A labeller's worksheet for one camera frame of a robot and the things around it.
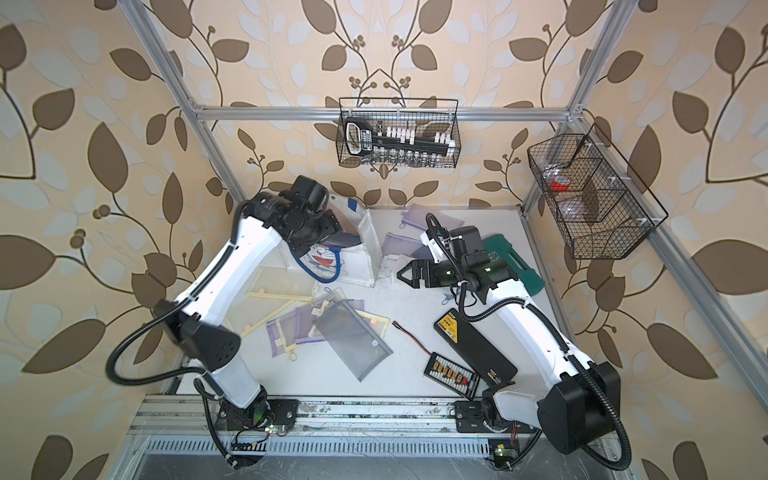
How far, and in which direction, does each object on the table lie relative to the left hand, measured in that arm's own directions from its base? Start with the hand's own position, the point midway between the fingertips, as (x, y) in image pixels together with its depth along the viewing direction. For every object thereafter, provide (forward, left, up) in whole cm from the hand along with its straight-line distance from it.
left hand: (327, 232), depth 77 cm
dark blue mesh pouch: (+6, -2, -10) cm, 12 cm away
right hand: (-9, -22, -6) cm, 25 cm away
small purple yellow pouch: (-15, +12, -27) cm, 33 cm away
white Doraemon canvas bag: (0, -6, -14) cm, 16 cm away
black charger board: (-28, -33, -26) cm, 50 cm away
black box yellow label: (-20, -42, -28) cm, 54 cm away
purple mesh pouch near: (+19, -18, -29) cm, 39 cm away
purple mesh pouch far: (+35, -26, -29) cm, 53 cm away
